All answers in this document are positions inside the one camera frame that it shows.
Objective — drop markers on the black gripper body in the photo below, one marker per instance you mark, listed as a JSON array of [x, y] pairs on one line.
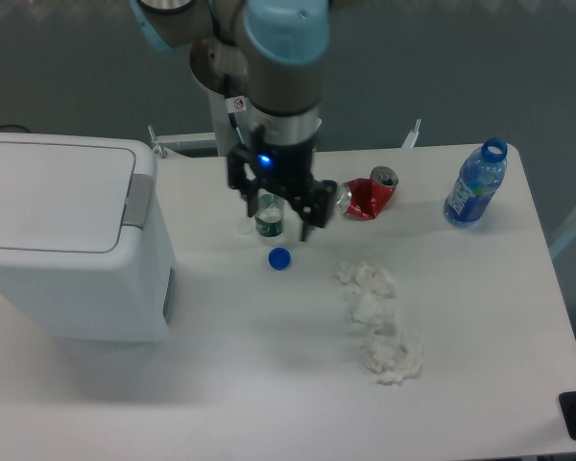
[[283, 168]]

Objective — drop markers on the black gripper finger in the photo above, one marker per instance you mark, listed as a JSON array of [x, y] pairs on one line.
[[314, 201], [239, 159]]

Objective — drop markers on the blue bottle cap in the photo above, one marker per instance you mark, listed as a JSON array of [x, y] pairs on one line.
[[279, 258]]

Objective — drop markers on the clear green-label plastic bottle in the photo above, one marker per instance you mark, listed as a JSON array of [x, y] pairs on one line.
[[269, 218]]

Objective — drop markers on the blue plastic drink bottle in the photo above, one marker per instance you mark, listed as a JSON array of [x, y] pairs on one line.
[[479, 178]]

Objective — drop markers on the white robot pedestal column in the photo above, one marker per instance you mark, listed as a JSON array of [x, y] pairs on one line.
[[221, 120]]

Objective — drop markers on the crumpled white tissue middle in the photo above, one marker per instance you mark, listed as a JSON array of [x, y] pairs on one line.
[[378, 313]]

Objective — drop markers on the crumpled white tissue lower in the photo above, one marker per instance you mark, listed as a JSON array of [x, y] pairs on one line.
[[392, 358]]

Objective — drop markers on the white push-button trash can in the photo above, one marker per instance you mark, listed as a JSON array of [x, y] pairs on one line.
[[84, 249]]

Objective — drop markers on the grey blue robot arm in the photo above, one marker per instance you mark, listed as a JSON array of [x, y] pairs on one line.
[[280, 48]]

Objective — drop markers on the crumpled white tissue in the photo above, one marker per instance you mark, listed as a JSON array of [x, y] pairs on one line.
[[368, 277], [392, 358], [378, 313]]

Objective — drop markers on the crumpled white tissue upper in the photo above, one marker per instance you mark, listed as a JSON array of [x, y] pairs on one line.
[[368, 277]]

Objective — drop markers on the crushed red soda can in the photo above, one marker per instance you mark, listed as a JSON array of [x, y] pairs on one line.
[[365, 198]]

